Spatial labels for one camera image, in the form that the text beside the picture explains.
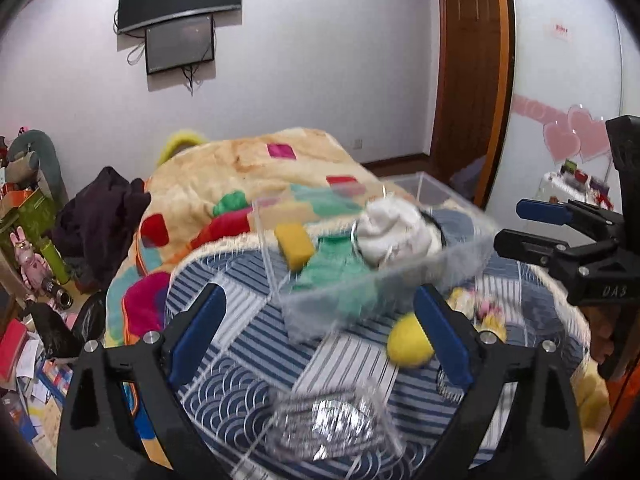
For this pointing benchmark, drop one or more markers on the grey plush toy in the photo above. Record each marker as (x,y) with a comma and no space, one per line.
(42,155)

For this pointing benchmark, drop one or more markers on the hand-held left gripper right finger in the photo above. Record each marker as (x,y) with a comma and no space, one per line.
(445,340)

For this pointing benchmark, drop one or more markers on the small clear plastic box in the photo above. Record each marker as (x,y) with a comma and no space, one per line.
(330,420)

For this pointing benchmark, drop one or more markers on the pink rabbit toy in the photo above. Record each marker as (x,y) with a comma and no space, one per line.
(30,260)

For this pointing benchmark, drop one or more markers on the blue striped patchwork quilt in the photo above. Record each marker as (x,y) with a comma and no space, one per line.
(250,320)

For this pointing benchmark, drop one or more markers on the yellow sponge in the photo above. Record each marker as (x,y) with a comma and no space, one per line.
(295,245)

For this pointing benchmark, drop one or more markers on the white shelf with trinkets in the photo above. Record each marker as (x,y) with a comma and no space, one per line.
(570,182)

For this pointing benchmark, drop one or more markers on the small black wall monitor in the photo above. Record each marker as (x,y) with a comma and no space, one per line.
(180,45)

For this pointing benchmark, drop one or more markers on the pink heart wall stickers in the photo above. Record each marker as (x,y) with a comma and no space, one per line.
(575,135)

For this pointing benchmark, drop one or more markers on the brown wooden door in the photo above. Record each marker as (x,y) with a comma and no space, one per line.
(470,70)

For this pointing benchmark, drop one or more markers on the large clear plastic box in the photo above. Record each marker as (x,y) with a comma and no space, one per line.
(310,310)

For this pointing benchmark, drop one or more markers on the red book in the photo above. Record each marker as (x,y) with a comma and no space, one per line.
(11,347)

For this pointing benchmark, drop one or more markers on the green bottle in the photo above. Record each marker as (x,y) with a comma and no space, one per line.
(54,260)

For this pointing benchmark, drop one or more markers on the white rolled sock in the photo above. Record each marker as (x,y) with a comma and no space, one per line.
(395,232)

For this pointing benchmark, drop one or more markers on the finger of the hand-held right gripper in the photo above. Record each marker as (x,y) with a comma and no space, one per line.
(545,211)
(525,247)

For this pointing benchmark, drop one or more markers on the black flask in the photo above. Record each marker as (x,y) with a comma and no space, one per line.
(59,294)

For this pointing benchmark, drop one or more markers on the dark purple clothing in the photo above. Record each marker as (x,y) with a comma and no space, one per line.
(100,210)

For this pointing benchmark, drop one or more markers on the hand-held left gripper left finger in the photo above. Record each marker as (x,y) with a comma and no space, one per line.
(197,335)

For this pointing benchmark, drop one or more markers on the yellow plush ball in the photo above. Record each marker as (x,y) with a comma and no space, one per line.
(407,342)

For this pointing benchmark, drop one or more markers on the red wall sign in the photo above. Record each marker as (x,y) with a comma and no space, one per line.
(561,31)

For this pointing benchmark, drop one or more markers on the small pink yellow toy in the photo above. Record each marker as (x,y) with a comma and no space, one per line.
(482,312)

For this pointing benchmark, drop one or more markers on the green cloth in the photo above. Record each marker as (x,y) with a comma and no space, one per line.
(332,270)

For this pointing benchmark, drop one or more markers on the black plastic bag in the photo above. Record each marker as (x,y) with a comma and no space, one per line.
(55,330)

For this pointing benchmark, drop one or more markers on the green cardboard box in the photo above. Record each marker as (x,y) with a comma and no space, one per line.
(32,210)

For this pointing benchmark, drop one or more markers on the colourful patchwork plush blanket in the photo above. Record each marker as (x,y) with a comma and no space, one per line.
(215,170)

